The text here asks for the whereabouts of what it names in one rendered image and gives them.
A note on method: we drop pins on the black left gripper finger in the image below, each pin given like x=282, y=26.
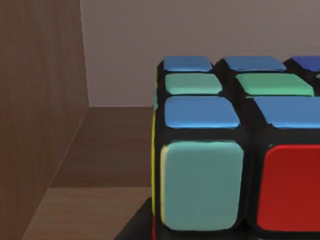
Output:
x=138, y=225

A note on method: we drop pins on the multicoloured puzzle cube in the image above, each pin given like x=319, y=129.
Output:
x=225, y=140

